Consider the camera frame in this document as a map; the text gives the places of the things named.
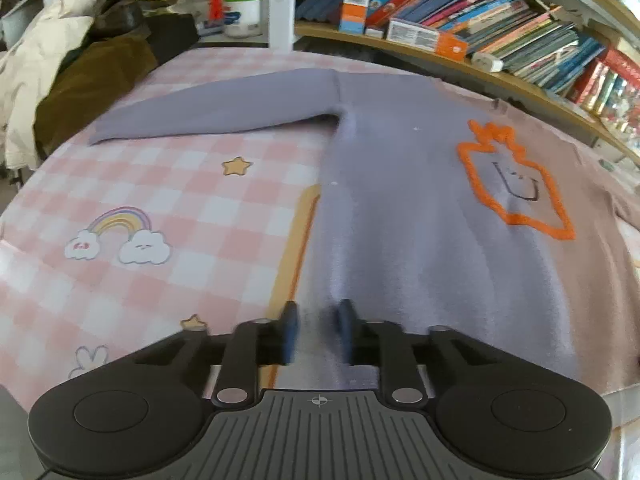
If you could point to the pink checked printed desk mat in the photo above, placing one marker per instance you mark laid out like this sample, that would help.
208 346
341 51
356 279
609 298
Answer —
175 185

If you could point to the purple and mauve sweater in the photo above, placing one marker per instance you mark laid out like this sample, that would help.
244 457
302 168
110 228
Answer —
400 210

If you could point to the row of colourful books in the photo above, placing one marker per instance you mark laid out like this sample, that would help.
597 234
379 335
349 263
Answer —
475 5

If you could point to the cream jacket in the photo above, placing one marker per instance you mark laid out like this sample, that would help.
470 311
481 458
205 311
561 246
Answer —
35 60

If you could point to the orange white carton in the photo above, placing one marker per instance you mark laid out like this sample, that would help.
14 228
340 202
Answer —
425 37

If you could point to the olive brown garment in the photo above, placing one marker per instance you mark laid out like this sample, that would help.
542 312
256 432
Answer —
95 95

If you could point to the wooden bookshelf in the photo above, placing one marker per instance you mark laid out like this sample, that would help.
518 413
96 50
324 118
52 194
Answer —
280 10

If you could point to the dark brown leather bag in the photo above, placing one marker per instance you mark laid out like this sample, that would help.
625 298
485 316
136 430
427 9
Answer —
117 15

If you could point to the small white box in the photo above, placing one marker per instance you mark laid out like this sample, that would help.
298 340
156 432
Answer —
374 32

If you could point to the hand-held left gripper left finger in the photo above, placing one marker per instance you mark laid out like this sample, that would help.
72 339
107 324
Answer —
288 332

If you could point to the white jar with green lid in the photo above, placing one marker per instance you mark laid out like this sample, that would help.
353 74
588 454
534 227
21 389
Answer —
242 15

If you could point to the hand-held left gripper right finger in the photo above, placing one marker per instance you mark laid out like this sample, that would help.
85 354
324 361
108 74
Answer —
345 332

